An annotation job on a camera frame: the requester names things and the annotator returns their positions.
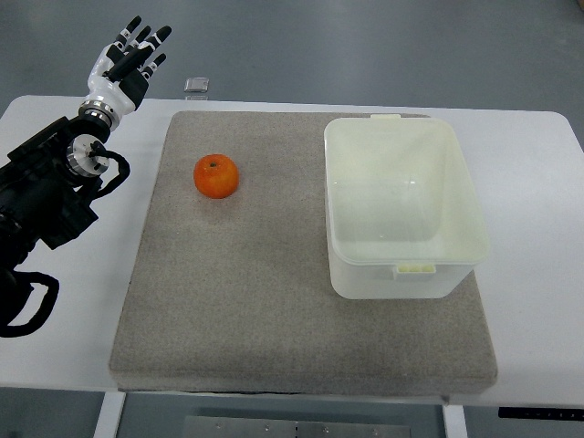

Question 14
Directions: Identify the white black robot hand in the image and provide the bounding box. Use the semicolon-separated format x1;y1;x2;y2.
86;16;172;119

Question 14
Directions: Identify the orange fruit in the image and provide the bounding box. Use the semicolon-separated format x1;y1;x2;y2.
193;154;239;199

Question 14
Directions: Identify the white plastic box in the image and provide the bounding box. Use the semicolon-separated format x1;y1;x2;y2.
324;115;489;300

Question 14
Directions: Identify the small clear floor object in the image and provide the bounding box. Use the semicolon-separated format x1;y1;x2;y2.
183;77;209;93

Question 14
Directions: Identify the grey foam mat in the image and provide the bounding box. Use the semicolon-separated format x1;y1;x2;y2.
109;111;497;396

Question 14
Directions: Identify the white left table leg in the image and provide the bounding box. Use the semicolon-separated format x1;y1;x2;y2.
93;391;126;438

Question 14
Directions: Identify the white table leg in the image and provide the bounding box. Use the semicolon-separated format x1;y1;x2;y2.
443;405;469;438
93;391;126;438

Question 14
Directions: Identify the white right table leg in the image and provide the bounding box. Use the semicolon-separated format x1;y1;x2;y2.
443;405;469;438

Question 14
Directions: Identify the black table control panel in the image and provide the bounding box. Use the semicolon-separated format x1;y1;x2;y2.
498;407;584;422

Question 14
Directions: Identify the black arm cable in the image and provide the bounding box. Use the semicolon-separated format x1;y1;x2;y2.
0;141;132;339

